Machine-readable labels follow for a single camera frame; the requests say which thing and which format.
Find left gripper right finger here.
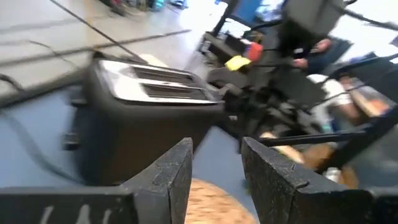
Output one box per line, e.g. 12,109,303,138
240,136,398,224

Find red round container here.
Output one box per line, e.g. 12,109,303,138
246,41,264,62

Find round woven straw placemat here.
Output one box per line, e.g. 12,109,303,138
184,178,259,224

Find black and chrome toaster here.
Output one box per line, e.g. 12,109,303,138
63,55,225,187

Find wooden table side board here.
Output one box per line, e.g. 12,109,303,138
260,131,360,189

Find yellow tag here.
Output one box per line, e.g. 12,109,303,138
224,55,252,72

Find black toaster power cable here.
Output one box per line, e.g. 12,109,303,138
0,73,85,185

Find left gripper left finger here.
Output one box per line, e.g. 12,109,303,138
0,137,194,224

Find person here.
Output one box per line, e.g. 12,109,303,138
291,36,393,126

